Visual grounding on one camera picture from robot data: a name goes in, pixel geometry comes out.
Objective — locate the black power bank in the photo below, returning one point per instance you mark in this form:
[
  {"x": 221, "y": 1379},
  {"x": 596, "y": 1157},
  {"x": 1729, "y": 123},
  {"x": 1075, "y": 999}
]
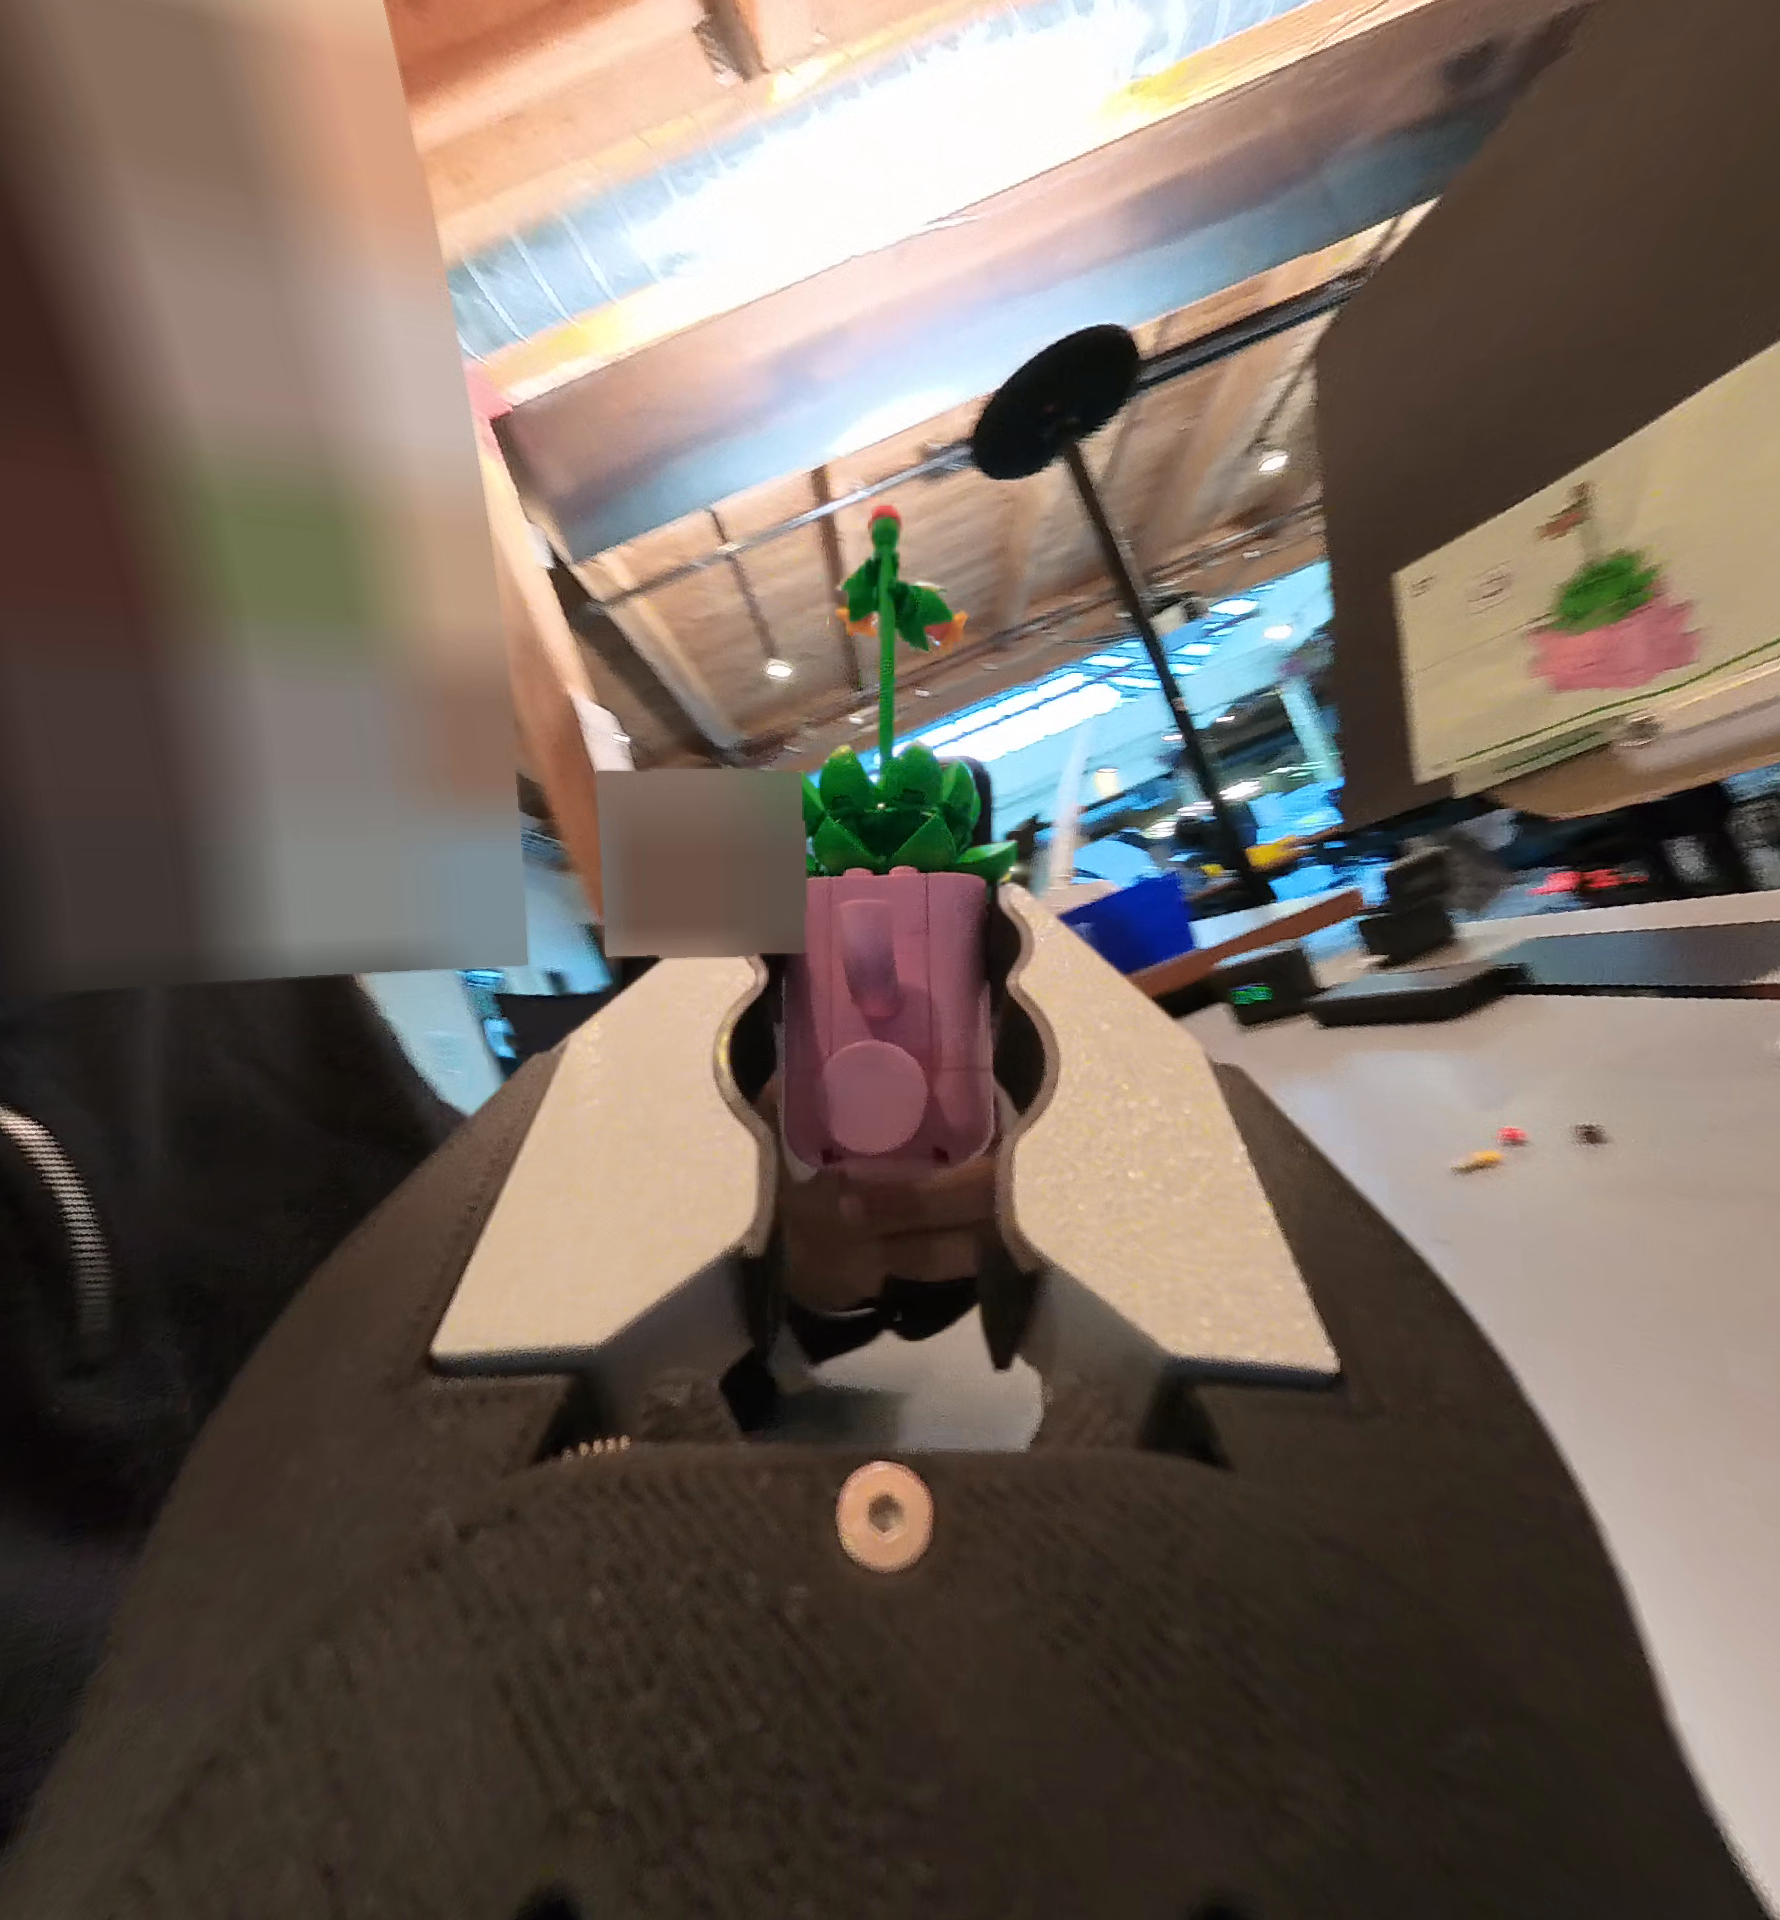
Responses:
[{"x": 1416, "y": 996}]

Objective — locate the black charging case green lights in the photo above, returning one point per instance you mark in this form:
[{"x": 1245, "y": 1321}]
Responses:
[{"x": 1273, "y": 990}]

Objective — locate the black charger dock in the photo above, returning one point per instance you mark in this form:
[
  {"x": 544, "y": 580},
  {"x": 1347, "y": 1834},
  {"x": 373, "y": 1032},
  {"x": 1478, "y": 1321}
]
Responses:
[{"x": 1408, "y": 907}]

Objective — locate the wooden desk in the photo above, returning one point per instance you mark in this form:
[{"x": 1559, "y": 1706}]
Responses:
[{"x": 1281, "y": 918}]

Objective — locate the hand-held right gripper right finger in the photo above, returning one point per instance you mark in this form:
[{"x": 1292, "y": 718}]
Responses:
[{"x": 1162, "y": 1200}]

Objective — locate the toy brick instruction booklet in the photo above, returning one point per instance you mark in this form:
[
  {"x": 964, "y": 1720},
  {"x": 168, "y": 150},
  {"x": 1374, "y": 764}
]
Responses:
[{"x": 1700, "y": 572}]

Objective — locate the green toy brick plant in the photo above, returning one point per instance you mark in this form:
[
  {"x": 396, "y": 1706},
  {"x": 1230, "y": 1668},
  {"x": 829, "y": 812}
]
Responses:
[{"x": 891, "y": 817}]

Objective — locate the curved cardboard sheet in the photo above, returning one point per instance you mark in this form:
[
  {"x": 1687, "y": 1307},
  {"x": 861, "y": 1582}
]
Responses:
[{"x": 1071, "y": 812}]

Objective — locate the person's left hand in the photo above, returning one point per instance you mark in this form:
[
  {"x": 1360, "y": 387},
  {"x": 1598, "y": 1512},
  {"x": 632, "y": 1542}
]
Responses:
[{"x": 891, "y": 1229}]

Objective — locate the person's black jacket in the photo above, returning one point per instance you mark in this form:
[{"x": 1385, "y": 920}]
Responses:
[{"x": 154, "y": 1275}]

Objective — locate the pink toy brick pot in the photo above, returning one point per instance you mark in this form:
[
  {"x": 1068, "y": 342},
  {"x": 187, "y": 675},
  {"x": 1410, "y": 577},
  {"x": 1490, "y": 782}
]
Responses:
[{"x": 877, "y": 1020}]

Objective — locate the black pole stand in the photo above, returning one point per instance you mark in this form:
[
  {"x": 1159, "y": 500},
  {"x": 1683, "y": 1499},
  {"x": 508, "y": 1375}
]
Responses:
[{"x": 1055, "y": 398}]

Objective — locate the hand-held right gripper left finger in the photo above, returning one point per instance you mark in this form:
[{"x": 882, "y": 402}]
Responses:
[{"x": 621, "y": 1187}]

